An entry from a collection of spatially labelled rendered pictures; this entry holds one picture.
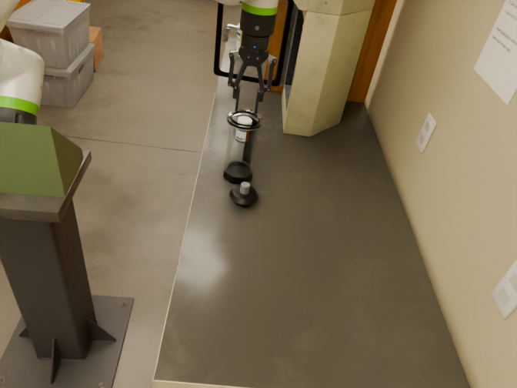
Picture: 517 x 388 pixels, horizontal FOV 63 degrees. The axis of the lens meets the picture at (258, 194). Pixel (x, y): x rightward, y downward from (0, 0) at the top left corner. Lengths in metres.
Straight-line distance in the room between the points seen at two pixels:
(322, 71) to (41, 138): 0.95
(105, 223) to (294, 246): 1.61
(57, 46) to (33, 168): 2.28
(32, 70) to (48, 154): 0.26
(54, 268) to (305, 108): 1.06
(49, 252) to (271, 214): 0.74
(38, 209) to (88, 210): 1.40
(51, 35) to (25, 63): 2.13
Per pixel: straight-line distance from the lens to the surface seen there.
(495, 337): 1.11
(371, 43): 2.00
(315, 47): 1.57
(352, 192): 1.48
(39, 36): 3.56
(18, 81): 1.38
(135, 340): 2.12
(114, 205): 2.74
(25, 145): 1.29
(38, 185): 1.36
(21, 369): 2.14
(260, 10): 1.14
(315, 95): 1.64
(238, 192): 1.31
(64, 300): 1.75
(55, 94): 3.74
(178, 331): 1.02
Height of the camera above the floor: 1.81
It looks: 39 degrees down
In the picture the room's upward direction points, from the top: 10 degrees clockwise
